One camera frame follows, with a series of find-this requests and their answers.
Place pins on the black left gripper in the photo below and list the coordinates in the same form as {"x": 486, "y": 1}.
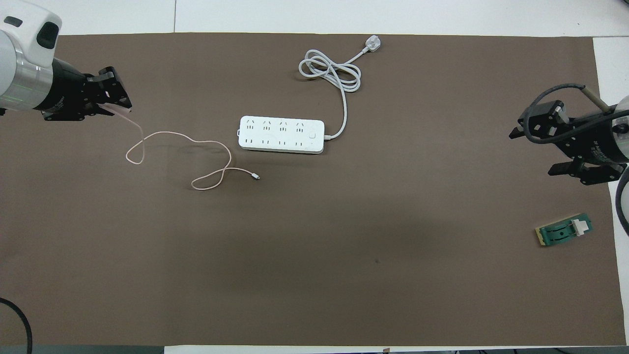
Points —
{"x": 66, "y": 91}

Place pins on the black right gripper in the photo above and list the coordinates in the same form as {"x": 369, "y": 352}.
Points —
{"x": 602, "y": 142}

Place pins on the pink USB charger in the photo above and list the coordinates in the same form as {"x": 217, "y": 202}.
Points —
{"x": 120, "y": 111}

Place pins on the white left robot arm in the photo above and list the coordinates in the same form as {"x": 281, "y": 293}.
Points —
{"x": 24, "y": 29}

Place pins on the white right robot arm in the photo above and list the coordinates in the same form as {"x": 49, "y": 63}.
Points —
{"x": 625, "y": 104}

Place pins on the white power strip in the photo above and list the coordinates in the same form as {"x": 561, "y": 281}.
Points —
{"x": 282, "y": 135}

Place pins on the green clip on card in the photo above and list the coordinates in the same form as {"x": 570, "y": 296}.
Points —
{"x": 560, "y": 233}

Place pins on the brown table mat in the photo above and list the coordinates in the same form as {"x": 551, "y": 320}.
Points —
{"x": 314, "y": 246}

